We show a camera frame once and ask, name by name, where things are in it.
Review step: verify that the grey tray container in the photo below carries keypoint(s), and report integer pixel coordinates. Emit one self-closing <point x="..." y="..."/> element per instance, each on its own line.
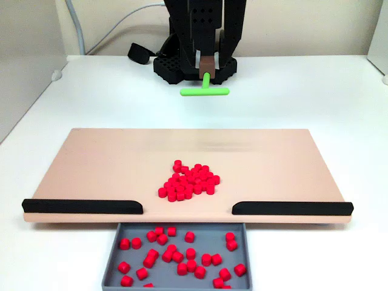
<point x="209" y="242"/>

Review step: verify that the black table clamp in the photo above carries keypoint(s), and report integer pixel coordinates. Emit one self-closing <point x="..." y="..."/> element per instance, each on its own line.
<point x="138" y="54"/>

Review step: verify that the small white clip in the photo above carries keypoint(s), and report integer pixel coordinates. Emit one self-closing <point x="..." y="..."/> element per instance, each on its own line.
<point x="56" y="74"/>

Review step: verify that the white box furniture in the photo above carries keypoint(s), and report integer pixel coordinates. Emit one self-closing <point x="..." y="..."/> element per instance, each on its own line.
<point x="380" y="36"/>

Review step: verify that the small white object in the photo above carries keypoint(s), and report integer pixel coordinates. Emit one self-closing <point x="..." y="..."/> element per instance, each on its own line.
<point x="385" y="79"/>

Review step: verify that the beige flat board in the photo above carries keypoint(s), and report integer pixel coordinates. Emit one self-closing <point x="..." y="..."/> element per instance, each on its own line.
<point x="91" y="166"/>

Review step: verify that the black edge rail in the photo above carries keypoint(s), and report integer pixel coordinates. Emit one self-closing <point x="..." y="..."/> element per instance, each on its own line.
<point x="291" y="208"/>
<point x="82" y="206"/>

